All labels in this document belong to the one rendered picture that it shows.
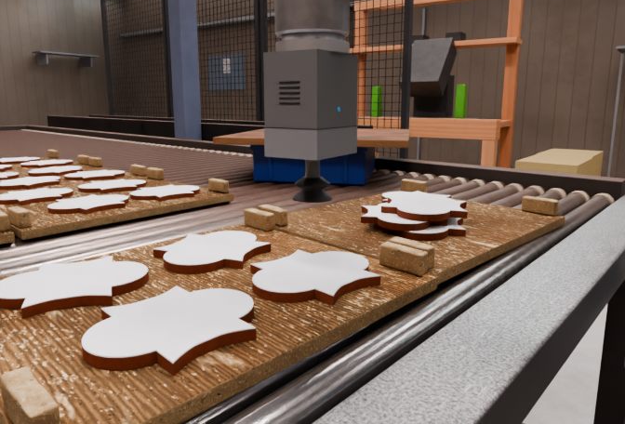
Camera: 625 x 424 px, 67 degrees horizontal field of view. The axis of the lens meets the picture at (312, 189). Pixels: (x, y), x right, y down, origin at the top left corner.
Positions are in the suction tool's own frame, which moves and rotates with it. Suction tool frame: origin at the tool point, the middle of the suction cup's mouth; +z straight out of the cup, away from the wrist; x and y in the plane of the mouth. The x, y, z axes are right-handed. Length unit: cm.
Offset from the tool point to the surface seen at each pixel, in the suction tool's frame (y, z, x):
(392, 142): -65, -1, -18
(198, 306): 13.8, 8.0, -3.5
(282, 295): 7.0, 8.3, 0.9
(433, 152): -709, 69, -213
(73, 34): -618, -161, -1025
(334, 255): -5.5, 8.0, -0.3
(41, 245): 6.0, 11.1, -44.5
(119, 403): 25.5, 9.1, 1.1
